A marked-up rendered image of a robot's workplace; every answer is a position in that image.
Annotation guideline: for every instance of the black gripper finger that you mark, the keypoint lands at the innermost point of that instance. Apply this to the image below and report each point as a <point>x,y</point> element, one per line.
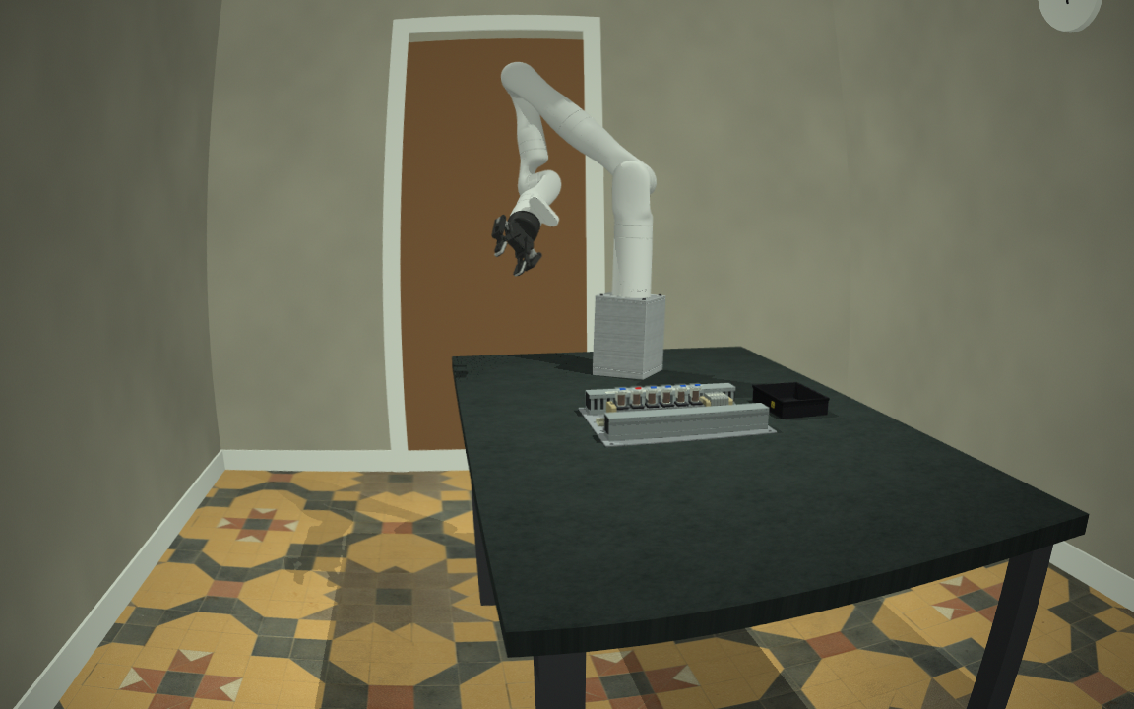
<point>498,230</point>
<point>529,263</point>

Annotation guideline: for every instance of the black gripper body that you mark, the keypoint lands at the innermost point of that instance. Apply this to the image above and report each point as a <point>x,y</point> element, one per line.
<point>530,225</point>

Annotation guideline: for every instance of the black rectangular tray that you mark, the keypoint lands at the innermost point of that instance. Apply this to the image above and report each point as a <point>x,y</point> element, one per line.
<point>809,402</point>

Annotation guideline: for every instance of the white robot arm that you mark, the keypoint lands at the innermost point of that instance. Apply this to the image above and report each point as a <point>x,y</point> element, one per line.
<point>633,231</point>

